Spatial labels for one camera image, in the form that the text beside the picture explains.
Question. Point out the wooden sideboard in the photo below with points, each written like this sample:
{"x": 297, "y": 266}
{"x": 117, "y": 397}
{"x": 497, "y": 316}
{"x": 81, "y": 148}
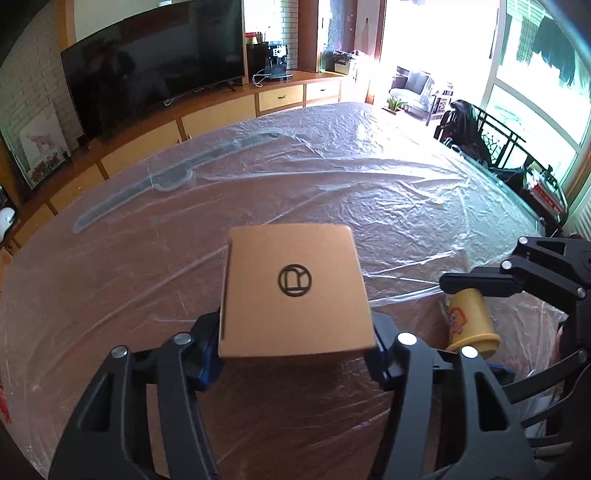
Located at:
{"x": 221, "y": 110}

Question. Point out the black metal railing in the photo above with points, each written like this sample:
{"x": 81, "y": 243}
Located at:
{"x": 508, "y": 138}

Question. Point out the grey armchair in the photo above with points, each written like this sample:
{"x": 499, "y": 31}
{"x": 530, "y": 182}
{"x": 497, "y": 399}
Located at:
{"x": 413, "y": 90}

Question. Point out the yellow printed cup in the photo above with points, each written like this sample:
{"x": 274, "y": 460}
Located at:
{"x": 471, "y": 323}

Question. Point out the dark storage box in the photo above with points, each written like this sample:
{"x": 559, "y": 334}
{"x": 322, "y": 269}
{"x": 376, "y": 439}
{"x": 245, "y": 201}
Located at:
{"x": 344, "y": 62}

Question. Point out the potted green plant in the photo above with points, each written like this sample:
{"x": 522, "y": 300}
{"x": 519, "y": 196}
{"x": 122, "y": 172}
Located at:
{"x": 396, "y": 104}

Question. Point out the horse painting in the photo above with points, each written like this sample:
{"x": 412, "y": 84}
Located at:
{"x": 44, "y": 150}

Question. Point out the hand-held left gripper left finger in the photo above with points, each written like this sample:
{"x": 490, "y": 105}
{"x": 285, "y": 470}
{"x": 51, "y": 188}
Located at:
{"x": 207, "y": 353}

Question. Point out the black television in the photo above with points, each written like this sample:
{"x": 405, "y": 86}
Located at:
{"x": 152, "y": 60}

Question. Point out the white helmet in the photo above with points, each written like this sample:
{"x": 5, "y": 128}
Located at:
{"x": 5, "y": 221}

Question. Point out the brown cardboard box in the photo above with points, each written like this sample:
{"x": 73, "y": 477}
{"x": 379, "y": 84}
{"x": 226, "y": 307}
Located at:
{"x": 295, "y": 314}

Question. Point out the black coffee machine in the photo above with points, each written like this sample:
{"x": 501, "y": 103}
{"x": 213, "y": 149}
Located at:
{"x": 278, "y": 60}

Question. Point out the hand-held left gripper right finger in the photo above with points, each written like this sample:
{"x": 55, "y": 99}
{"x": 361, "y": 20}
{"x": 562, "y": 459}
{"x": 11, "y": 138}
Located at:
{"x": 383, "y": 367}

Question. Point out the hanging dark green cloth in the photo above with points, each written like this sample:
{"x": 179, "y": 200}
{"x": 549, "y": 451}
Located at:
{"x": 554, "y": 48}

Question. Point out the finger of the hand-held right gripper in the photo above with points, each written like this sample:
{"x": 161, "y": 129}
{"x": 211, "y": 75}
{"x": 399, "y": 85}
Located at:
{"x": 554, "y": 373}
{"x": 545, "y": 277}

